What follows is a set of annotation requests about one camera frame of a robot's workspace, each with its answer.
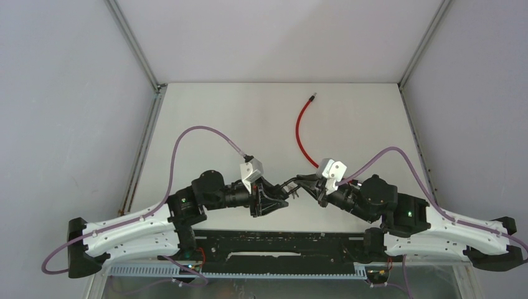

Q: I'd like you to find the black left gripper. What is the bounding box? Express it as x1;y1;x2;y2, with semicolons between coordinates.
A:
205;176;289;219

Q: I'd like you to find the black padlock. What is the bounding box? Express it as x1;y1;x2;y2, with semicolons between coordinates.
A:
279;178;301;196

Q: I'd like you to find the key bunch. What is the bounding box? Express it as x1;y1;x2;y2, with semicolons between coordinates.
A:
288;186;299;199

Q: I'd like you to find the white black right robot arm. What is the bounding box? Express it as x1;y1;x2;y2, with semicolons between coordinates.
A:
296;174;527;272

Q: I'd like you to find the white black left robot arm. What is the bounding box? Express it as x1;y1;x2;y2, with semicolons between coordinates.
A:
67;170;289;278

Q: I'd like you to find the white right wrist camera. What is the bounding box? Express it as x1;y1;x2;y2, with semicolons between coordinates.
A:
316;158;347;195

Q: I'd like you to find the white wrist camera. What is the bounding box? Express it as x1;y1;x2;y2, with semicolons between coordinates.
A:
316;158;347;195
240;155;264;194

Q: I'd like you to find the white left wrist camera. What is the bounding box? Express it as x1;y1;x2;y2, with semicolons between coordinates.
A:
240;155;264;194

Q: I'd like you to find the red cable lock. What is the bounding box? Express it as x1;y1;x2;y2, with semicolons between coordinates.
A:
295;93;319;168

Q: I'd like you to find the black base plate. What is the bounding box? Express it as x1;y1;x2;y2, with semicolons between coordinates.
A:
156;229;409;279

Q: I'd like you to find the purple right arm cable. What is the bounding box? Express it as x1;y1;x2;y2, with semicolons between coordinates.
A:
338;146;528;255

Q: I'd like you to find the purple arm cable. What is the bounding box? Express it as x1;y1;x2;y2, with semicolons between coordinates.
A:
41;125;250;275
338;146;528;255

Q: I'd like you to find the aluminium frame rail left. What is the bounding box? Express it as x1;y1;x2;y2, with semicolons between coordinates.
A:
84;0;168;299

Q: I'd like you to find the aluminium frame rail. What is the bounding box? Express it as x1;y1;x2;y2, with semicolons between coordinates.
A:
84;0;168;299
398;0;475;299

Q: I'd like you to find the aluminium frame rail right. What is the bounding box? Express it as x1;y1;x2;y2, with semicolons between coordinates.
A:
398;0;475;299

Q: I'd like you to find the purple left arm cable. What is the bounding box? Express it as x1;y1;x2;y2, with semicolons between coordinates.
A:
41;125;250;275

